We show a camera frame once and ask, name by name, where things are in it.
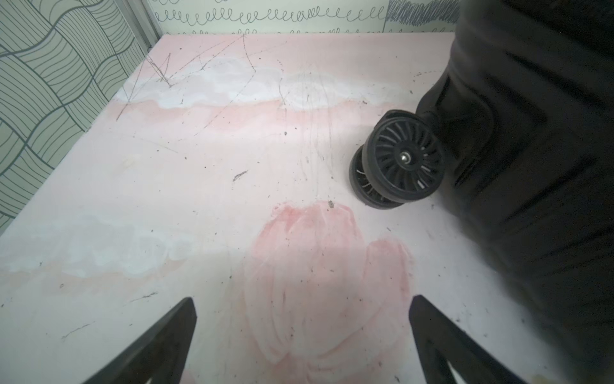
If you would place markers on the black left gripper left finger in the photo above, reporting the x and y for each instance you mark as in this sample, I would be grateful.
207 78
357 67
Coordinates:
158 355

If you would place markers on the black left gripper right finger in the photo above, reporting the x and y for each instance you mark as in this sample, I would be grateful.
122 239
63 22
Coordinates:
443 348

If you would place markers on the black ribbed hard-shell suitcase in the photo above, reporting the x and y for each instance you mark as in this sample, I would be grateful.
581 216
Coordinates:
521 121

